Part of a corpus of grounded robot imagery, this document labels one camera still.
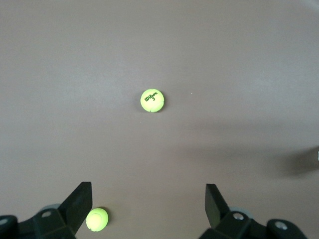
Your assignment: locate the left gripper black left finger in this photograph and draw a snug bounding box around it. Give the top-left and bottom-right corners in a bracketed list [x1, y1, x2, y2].
[0, 181, 93, 239]

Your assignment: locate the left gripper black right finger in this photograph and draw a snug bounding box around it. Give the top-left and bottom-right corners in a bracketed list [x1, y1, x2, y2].
[199, 183, 306, 239]

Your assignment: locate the yellow-green tennis ball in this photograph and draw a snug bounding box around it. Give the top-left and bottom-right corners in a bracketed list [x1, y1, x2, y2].
[86, 207, 110, 233]
[140, 89, 165, 114]

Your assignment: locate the brown table mat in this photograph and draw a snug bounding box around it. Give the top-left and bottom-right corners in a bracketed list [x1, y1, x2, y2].
[0, 0, 319, 239]

